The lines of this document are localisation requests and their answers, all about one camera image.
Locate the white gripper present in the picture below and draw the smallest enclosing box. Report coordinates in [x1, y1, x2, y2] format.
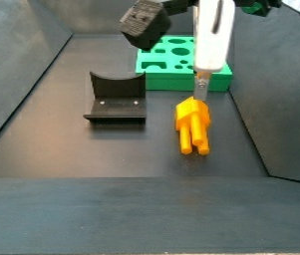
[192, 0, 234, 101]

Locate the yellow three prong object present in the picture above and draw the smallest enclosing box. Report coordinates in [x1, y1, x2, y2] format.
[174, 97, 210, 155]

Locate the black curved fixture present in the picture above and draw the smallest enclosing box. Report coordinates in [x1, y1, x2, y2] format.
[83, 72, 147, 123]

